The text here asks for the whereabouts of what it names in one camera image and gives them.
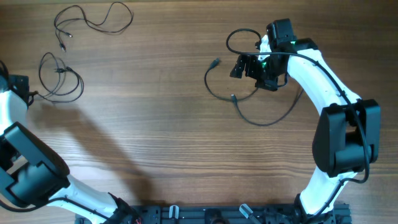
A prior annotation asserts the thick black USB cable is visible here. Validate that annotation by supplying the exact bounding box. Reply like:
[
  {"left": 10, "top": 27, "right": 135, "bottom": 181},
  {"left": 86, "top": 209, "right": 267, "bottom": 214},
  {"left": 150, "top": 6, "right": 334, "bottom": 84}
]
[{"left": 203, "top": 57, "right": 305, "bottom": 128}]

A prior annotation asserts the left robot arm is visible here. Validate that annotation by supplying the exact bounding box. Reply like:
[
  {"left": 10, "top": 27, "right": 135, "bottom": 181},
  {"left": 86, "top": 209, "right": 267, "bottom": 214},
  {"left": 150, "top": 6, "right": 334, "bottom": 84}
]
[{"left": 1, "top": 63, "right": 141, "bottom": 223}]

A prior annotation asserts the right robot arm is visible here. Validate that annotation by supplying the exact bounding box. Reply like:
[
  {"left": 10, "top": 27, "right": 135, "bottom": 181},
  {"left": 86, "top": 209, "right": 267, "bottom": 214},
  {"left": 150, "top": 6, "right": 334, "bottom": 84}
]
[{"left": 231, "top": 19, "right": 381, "bottom": 223}]

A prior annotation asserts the right camera black cable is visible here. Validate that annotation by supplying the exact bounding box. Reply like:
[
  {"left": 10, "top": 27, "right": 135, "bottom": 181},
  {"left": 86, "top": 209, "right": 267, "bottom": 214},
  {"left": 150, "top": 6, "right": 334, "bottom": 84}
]
[{"left": 225, "top": 28, "right": 371, "bottom": 218}]

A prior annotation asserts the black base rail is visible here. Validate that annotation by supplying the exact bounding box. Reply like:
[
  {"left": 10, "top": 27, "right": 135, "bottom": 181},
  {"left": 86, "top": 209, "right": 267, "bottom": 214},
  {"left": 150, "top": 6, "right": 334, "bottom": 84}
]
[{"left": 74, "top": 203, "right": 352, "bottom": 224}]

